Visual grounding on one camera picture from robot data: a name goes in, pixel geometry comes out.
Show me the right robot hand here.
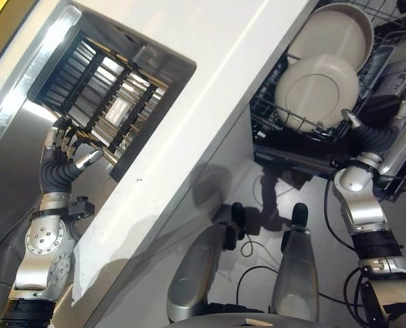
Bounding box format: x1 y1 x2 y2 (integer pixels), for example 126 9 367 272
340 98 406 169

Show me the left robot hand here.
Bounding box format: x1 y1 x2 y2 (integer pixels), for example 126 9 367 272
40 115 105 210

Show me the silver dishwasher door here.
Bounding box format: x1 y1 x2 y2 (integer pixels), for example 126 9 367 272
379 102 406 176

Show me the grey cutlery basket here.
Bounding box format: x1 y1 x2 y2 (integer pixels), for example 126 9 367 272
358 43 406 105

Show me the black dish drying rack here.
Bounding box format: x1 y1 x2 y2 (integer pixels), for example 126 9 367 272
27 29 170 165

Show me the right dark robot foot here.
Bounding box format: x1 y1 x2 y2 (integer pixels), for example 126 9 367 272
290 202 309 227

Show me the dark robot foot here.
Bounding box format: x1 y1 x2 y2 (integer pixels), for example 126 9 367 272
290 202 309 227
230 201 248 241

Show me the large cream plate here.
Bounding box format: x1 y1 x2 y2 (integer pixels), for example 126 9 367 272
286 2 375 72

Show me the left dark robot foot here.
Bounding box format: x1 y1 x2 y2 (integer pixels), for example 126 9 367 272
230 201 248 241

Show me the right silver robot leg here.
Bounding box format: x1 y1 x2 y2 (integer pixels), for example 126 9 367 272
269 223 320 324

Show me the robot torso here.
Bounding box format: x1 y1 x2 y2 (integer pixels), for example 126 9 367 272
174 311 295 328

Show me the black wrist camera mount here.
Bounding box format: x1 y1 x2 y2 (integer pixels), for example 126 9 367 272
67 195 96 219

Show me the cream plate with foot ring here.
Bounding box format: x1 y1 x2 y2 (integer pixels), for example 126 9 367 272
274 54 361 134

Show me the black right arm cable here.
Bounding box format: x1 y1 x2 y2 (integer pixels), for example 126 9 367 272
323 177 358 254

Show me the black wire dishwasher rack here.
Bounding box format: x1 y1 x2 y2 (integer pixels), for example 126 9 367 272
249 0 406 203

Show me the black floor cable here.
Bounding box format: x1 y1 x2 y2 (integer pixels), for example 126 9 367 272
236 238 280 305

